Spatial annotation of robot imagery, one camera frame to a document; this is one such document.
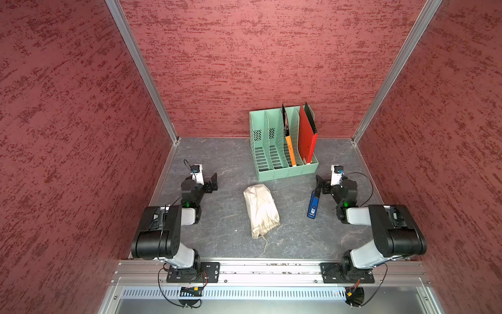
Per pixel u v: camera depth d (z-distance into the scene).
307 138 0.97
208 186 0.83
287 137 0.81
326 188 0.84
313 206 0.88
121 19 0.73
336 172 0.80
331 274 0.73
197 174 0.79
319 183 0.85
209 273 0.74
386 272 0.70
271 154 1.14
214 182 0.85
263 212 0.79
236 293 0.77
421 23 0.74
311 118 0.87
